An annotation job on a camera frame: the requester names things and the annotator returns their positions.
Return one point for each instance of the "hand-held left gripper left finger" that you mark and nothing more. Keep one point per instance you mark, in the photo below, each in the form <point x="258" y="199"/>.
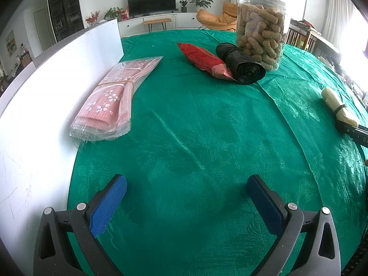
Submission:
<point x="107" y="207"/>

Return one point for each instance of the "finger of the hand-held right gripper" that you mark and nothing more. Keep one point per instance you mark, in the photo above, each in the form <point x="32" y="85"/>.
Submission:
<point x="346" y="128"/>

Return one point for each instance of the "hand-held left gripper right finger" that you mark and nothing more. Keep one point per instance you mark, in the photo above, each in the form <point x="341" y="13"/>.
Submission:
<point x="264" y="204"/>

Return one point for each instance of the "pale yellow cloth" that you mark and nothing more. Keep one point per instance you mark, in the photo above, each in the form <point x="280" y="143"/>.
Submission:
<point x="333" y="97"/>

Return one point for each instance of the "green tablecloth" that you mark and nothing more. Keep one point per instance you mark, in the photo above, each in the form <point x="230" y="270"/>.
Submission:
<point x="201" y="135"/>

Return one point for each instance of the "wooden chair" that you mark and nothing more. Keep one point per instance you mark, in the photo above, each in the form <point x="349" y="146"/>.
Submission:
<point x="310" y="38"/>

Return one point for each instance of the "pink floral packet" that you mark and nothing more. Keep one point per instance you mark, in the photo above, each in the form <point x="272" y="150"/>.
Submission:
<point x="112" y="100"/>

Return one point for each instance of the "white board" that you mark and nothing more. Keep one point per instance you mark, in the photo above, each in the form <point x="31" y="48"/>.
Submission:
<point x="34" y="126"/>

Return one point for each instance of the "black garbage bag roll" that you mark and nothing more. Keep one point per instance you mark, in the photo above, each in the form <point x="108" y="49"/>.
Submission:
<point x="244" y="69"/>

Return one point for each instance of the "clear snack jar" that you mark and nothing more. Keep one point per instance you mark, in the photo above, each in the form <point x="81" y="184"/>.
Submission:
<point x="258" y="34"/>

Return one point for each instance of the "red plastic packet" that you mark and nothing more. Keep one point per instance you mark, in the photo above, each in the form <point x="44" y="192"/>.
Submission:
<point x="201" y="57"/>

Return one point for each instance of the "orange lounge chair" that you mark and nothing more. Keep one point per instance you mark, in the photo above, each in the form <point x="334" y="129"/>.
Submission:
<point x="215" y="18"/>

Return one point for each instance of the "white door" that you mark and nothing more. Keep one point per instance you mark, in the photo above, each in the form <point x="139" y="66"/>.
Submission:
<point x="43" y="30"/>

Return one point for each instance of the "red flower plant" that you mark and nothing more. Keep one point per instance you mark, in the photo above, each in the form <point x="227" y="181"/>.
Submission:
<point x="92" y="18"/>

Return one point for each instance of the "wooden bench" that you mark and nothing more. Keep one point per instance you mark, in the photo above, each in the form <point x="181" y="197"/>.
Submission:
<point x="156" y="21"/>

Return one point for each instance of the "white television cabinet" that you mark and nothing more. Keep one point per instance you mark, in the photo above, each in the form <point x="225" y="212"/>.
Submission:
<point x="187" y="20"/>

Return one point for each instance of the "large leafy potted plant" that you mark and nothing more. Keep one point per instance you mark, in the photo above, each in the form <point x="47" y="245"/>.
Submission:
<point x="201" y="1"/>

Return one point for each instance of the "green potted plant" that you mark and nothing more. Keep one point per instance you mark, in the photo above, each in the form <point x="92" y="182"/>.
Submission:
<point x="112" y="13"/>

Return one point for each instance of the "red gift box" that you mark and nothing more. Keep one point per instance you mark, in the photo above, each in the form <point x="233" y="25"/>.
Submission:
<point x="125" y="14"/>

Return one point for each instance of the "dark display cabinet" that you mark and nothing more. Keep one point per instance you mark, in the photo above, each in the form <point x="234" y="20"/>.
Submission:
<point x="66" y="8"/>

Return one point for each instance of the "small potted plant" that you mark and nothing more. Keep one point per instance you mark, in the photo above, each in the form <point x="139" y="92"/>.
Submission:
<point x="183" y="5"/>

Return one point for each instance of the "black television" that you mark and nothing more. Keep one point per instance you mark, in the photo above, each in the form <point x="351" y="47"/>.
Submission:
<point x="151" y="2"/>

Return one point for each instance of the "framed wall painting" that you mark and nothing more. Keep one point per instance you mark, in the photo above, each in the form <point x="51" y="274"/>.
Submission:
<point x="10" y="43"/>

